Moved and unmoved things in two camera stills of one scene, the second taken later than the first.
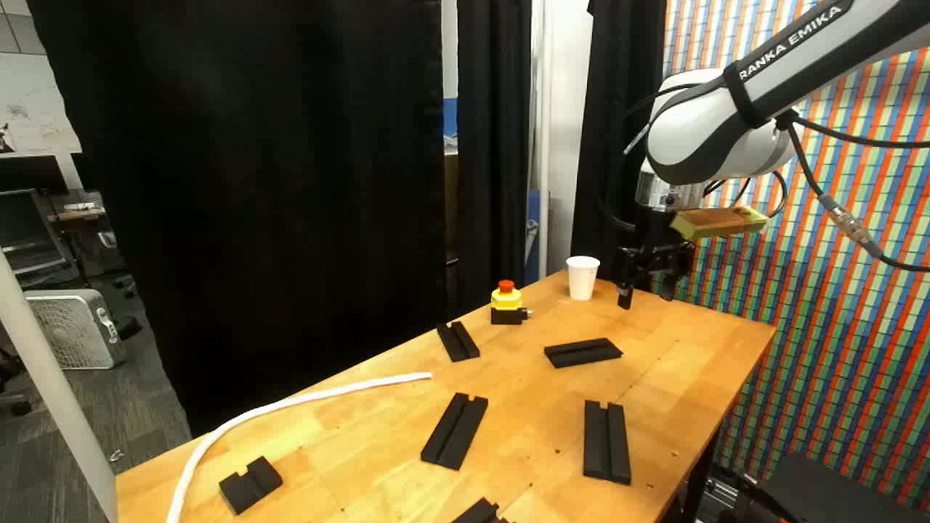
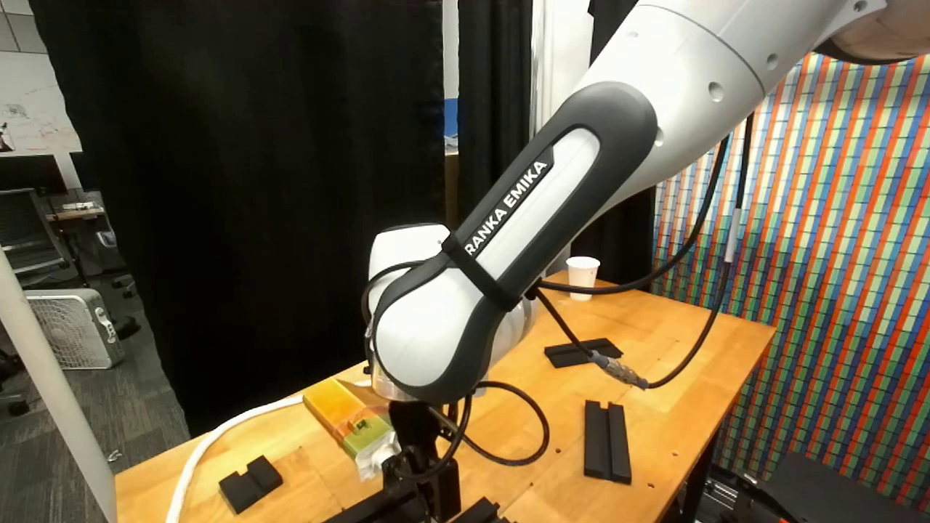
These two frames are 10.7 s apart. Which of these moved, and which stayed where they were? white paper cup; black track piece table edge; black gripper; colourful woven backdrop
Moved: black gripper
Stayed: black track piece table edge; colourful woven backdrop; white paper cup
